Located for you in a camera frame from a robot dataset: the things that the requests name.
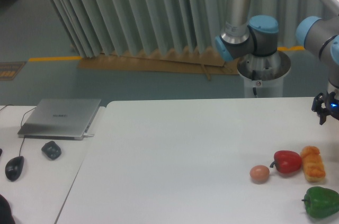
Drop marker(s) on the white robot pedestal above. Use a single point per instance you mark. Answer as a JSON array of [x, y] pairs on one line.
[[263, 77]]

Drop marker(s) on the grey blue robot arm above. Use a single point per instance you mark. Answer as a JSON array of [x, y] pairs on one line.
[[253, 42]]

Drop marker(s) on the pale green pleated curtain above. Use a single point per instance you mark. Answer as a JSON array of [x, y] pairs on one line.
[[96, 26]]

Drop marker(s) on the brown egg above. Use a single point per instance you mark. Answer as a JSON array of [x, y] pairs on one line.
[[259, 173]]

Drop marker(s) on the orange bread pastry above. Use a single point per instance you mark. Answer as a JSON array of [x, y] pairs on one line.
[[312, 164]]

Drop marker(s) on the silver closed laptop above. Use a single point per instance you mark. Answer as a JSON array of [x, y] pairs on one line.
[[60, 119]]

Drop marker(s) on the red bell pepper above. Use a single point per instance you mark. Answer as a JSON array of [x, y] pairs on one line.
[[286, 161]]

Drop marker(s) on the black sleeved forearm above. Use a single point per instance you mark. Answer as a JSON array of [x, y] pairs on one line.
[[6, 214]]

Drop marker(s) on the green bell pepper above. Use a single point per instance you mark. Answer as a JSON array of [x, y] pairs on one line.
[[320, 202]]

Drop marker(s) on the flat brown cardboard sheet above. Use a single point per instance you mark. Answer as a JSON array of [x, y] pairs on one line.
[[207, 63]]

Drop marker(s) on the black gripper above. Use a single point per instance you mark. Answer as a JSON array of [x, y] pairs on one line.
[[325, 105]]

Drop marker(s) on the black computer mouse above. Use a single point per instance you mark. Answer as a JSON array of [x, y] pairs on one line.
[[14, 167]]

